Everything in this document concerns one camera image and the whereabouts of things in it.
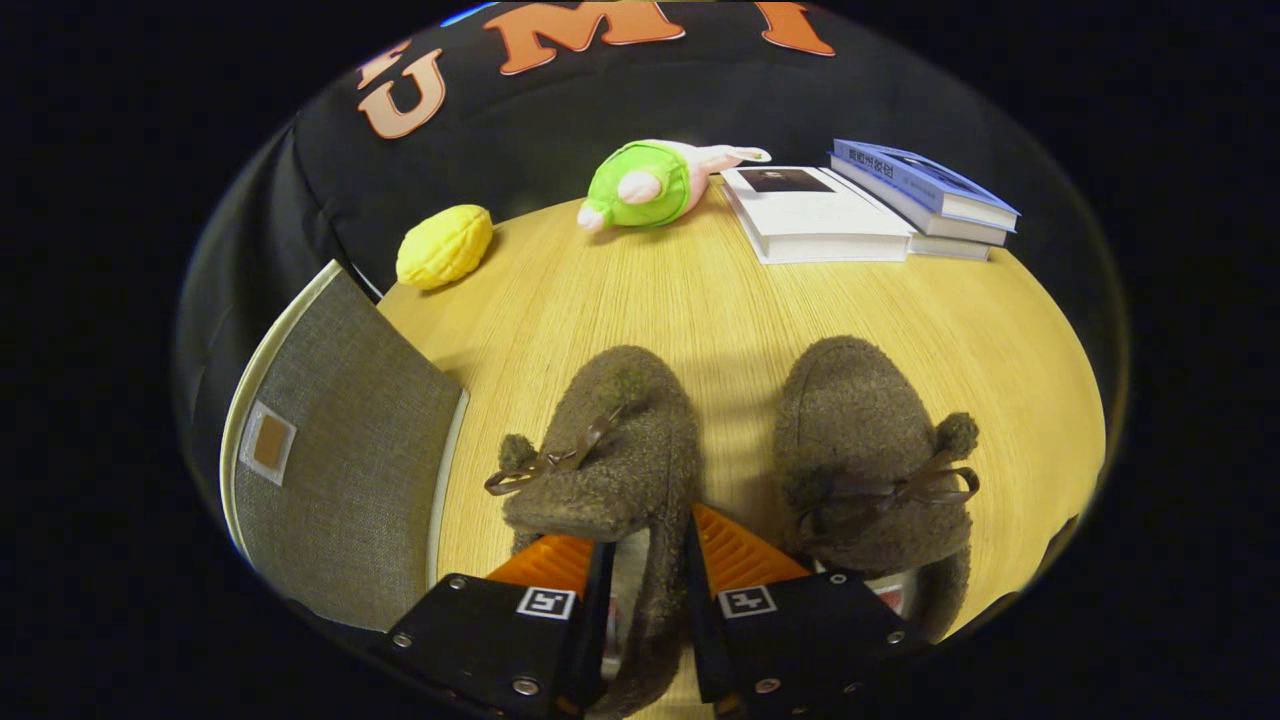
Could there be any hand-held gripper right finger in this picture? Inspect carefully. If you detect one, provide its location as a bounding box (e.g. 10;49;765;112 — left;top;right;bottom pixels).
683;503;929;720

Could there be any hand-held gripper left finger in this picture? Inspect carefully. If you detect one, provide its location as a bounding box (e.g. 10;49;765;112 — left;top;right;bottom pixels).
380;533;616;720

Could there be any brown fuzzy shoe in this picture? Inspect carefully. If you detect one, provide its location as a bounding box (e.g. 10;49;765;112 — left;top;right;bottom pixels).
485;345;703;719
773;335;983;644

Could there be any grey fabric storage box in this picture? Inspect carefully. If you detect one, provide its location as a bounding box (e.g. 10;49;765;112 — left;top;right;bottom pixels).
220;260;471;633

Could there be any yellow bread-shaped toy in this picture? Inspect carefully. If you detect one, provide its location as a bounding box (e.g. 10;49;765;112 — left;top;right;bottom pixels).
395;204;495;291

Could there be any large white book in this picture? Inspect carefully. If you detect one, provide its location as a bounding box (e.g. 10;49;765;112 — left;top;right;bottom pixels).
720;165;916;266

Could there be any green and pink plush toy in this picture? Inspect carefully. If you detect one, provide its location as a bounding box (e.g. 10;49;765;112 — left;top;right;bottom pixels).
577;138;773;233

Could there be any thin white book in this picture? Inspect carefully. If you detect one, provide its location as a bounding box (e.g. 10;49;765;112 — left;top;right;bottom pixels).
820;168;993;263

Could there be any thin blue-edged book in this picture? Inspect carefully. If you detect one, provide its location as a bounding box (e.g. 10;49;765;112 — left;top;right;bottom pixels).
828;152;1009;247

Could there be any blue book with figure cover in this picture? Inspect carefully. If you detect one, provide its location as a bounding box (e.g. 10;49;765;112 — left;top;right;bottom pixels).
828;138;1021;233

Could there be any black backdrop cloth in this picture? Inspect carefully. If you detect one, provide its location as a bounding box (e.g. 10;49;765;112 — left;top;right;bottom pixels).
175;0;1131;521

